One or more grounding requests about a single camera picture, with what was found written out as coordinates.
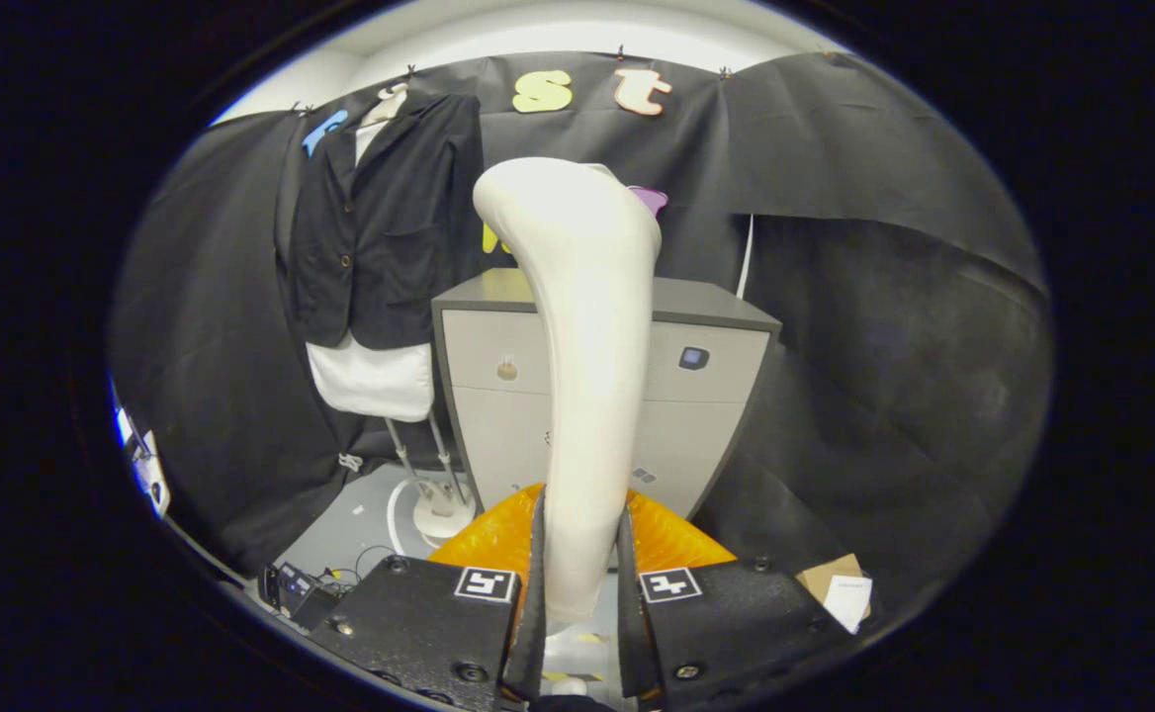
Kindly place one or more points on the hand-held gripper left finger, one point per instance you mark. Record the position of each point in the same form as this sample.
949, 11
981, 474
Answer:
530, 643

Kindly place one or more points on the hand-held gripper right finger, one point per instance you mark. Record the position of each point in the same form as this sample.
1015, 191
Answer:
637, 643

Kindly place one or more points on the garment steamer base stand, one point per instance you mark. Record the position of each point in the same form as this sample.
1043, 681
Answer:
439, 514

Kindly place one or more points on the white garment steamer nozzle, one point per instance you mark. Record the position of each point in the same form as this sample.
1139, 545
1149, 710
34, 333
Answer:
592, 346

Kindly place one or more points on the black suit jacket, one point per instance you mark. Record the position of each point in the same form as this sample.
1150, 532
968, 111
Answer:
399, 247

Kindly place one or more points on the cardboard piece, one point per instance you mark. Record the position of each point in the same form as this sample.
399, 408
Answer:
820, 574

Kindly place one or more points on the white paper slip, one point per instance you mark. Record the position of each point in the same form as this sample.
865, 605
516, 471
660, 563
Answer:
849, 603

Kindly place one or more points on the grey cabinet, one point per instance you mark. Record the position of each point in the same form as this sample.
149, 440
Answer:
498, 415

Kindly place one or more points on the small black box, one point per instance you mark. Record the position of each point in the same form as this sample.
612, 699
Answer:
296, 590

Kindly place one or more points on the white plastic object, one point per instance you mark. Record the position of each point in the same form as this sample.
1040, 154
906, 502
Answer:
147, 470

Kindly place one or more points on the black backdrop cloth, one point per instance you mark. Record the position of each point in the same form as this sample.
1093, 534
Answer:
884, 297

